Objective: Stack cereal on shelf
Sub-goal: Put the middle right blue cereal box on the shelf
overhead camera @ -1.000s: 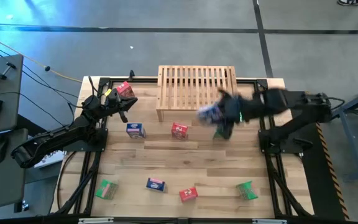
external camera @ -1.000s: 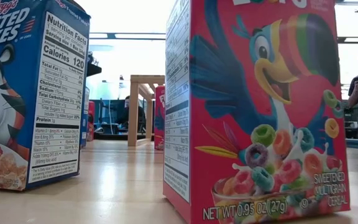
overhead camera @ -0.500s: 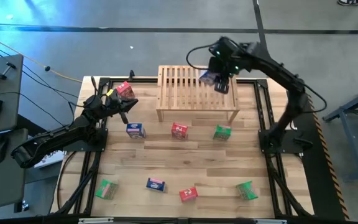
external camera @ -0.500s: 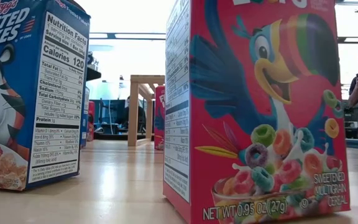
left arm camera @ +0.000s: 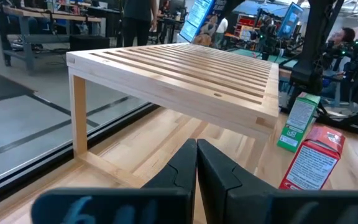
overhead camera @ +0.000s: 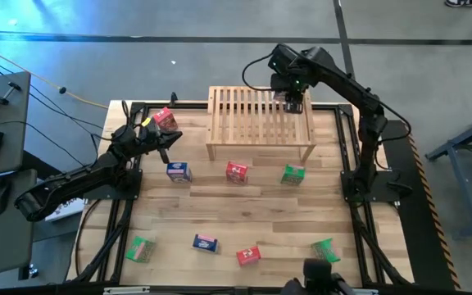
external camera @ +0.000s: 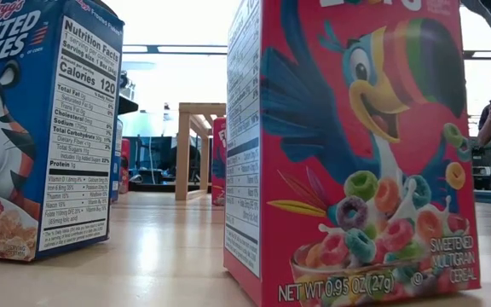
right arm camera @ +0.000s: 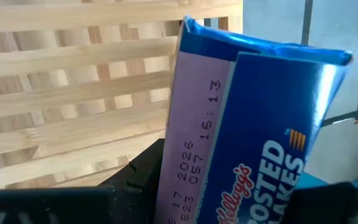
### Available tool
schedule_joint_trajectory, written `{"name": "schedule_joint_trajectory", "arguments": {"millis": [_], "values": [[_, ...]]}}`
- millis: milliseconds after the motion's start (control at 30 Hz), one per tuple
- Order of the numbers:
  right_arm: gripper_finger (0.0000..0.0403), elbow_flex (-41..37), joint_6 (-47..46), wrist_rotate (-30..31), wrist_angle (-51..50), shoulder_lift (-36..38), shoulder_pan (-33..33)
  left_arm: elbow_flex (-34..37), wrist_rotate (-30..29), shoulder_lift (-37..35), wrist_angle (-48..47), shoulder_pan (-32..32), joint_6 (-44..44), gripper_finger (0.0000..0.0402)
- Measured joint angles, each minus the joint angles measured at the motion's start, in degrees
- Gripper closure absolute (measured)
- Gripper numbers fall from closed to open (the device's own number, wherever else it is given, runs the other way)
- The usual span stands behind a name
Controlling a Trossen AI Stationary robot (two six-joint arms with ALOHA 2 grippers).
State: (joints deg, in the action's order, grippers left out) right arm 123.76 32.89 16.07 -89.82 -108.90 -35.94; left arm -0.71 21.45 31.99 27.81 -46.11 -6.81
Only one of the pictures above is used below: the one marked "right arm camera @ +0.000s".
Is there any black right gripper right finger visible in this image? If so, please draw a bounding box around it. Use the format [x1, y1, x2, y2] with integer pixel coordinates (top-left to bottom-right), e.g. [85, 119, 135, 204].
[280, 182, 358, 224]

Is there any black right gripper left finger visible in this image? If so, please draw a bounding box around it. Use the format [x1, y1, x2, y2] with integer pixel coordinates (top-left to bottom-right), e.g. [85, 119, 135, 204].
[99, 138, 166, 224]

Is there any blue Frosted Flakes cereal box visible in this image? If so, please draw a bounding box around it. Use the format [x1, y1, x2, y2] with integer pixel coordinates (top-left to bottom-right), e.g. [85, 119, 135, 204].
[153, 15, 354, 224]

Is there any light wooden slatted shelf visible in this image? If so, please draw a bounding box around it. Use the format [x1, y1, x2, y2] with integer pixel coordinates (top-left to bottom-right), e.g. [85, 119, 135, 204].
[0, 0, 244, 191]

